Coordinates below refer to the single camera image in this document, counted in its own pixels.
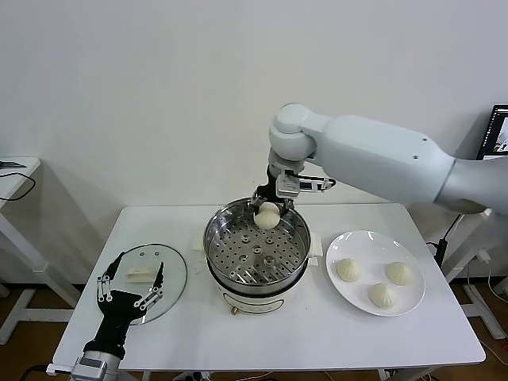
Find grey open laptop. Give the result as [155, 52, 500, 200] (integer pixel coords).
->
[479, 105, 508, 161]

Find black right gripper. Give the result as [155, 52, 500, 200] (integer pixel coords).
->
[251, 166, 297, 218]

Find stainless steel steamer basket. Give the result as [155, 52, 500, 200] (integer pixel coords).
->
[204, 197, 312, 289]

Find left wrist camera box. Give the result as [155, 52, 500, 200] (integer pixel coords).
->
[80, 356, 109, 373]

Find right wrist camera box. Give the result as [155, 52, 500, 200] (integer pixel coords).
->
[276, 173, 337, 198]

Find white steamed baozi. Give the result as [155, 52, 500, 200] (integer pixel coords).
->
[252, 202, 281, 230]
[383, 261, 415, 287]
[367, 282, 400, 310]
[336, 258, 363, 283]

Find white round plate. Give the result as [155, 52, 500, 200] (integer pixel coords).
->
[325, 230, 426, 318]

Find white side table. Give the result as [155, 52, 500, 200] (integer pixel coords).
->
[0, 157, 83, 345]
[443, 212, 508, 339]

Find thin black looped cable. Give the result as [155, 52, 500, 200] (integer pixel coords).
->
[0, 172, 37, 202]

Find round glass pot lid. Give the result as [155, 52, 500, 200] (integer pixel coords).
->
[96, 243, 188, 325]

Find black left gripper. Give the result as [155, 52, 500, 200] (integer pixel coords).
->
[84, 251, 165, 353]

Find black and white laptop cable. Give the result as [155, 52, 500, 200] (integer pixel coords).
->
[436, 213, 465, 244]

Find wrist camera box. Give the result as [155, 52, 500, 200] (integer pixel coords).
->
[276, 173, 337, 198]
[80, 356, 109, 373]

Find black power adapter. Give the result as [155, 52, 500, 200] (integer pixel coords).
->
[426, 239, 448, 275]

